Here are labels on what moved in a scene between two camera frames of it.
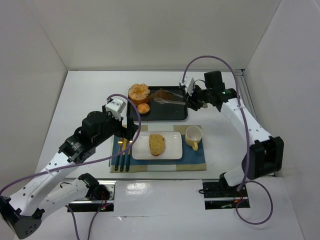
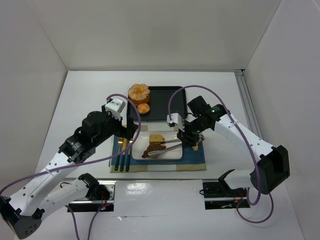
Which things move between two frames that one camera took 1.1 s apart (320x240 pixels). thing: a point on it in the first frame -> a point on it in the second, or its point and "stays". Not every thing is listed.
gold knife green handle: x=124 y=145 stays
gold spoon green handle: x=128 y=159 stays
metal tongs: x=169 y=101 -> x=154 y=153
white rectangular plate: x=173 y=149 stays
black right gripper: x=195 y=97 -> x=186 y=136
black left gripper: x=127 y=125 stays
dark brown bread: x=162 y=94 -> x=152 y=147
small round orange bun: x=143 y=108 stays
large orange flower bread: x=139 y=93 stays
